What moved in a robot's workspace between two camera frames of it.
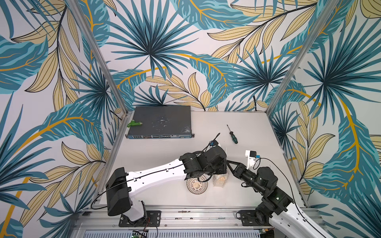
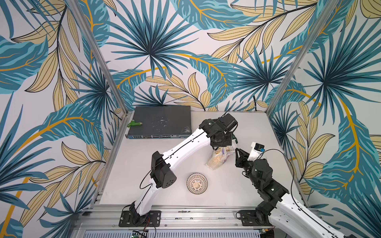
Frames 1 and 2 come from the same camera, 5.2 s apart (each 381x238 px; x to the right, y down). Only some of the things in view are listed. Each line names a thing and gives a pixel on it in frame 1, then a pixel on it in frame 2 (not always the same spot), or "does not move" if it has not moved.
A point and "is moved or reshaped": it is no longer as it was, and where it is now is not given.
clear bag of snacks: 220,180 is moved or reshaped
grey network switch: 165,122 does not move
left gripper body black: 220,167 to 225,139
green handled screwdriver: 234,139 does not move
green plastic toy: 133,123 does not move
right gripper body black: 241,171 to 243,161
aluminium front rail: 173,219 does not move
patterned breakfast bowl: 196,187 does not move
